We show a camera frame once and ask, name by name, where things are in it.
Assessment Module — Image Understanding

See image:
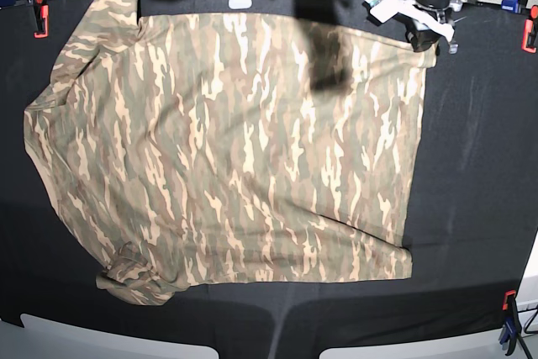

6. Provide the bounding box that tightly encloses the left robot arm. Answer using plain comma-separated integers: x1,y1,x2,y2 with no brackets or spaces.
364,0,462,55

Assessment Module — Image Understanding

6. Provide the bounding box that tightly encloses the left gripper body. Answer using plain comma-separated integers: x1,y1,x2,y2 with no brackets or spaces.
364,0,462,55

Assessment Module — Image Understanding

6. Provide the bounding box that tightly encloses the red blue clamp front right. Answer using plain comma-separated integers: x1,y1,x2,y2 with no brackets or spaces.
498,290,522,356

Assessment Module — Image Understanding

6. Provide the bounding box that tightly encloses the red clamp left rear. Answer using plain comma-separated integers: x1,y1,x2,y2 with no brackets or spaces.
26,0,49,39

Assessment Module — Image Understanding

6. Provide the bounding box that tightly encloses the black table cloth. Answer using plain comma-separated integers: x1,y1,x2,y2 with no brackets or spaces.
1,0,537,358

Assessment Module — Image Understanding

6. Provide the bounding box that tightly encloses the red clamp right rear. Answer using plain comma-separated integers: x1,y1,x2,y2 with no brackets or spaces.
521,5,538,54

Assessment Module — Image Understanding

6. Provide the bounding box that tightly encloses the camouflage t-shirt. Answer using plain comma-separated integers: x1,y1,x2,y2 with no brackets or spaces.
24,0,436,305

